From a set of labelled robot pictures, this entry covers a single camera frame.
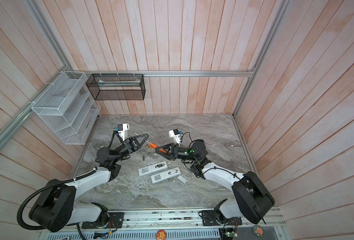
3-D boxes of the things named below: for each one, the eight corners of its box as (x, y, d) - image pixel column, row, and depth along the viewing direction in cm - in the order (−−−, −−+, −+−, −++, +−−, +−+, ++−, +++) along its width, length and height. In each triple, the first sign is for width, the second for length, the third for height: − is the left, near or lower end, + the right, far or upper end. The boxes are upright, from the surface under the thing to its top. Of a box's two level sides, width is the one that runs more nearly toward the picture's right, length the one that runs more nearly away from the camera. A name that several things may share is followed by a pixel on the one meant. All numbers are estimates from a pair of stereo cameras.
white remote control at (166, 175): (152, 184, 87) (151, 183, 85) (150, 177, 89) (150, 176, 88) (181, 174, 91) (181, 172, 89) (179, 168, 93) (179, 166, 92)
